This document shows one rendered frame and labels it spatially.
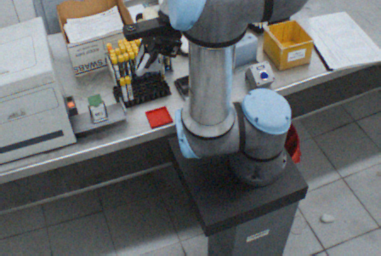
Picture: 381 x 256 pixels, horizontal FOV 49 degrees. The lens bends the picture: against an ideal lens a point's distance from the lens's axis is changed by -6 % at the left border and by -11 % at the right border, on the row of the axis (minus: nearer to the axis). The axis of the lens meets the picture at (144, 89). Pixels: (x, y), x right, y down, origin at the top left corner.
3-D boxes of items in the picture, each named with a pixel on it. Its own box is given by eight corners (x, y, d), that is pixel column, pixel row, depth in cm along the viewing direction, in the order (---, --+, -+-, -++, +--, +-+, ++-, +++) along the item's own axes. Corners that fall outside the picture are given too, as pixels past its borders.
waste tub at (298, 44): (278, 72, 145) (281, 49, 138) (261, 48, 154) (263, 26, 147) (310, 63, 146) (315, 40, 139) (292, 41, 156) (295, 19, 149)
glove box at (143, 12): (142, 59, 157) (139, 36, 151) (124, 23, 175) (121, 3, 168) (175, 49, 159) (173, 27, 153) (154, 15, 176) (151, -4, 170)
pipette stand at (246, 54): (235, 74, 146) (235, 50, 139) (224, 62, 151) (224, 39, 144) (258, 64, 149) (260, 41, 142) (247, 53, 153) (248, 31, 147)
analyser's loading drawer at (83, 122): (64, 139, 131) (59, 128, 127) (59, 124, 136) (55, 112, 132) (128, 120, 134) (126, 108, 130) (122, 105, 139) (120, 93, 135)
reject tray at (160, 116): (151, 128, 133) (151, 127, 133) (145, 113, 138) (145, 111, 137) (173, 122, 134) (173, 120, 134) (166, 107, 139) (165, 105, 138)
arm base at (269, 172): (296, 169, 108) (303, 147, 101) (248, 196, 105) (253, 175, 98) (264, 130, 118) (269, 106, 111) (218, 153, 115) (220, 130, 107)
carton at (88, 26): (74, 79, 154) (65, 45, 143) (62, 35, 174) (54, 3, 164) (142, 59, 157) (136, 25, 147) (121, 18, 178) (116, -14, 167)
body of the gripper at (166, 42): (174, 60, 124) (192, 25, 117) (147, 56, 119) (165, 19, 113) (165, 45, 129) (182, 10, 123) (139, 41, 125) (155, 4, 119)
